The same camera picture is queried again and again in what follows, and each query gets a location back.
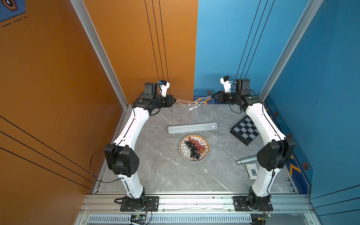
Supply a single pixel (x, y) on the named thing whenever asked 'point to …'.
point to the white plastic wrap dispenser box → (191, 127)
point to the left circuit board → (138, 219)
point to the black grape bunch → (194, 153)
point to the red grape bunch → (200, 148)
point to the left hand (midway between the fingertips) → (176, 97)
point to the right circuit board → (265, 217)
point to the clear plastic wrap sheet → (193, 104)
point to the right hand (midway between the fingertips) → (213, 95)
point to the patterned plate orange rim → (185, 151)
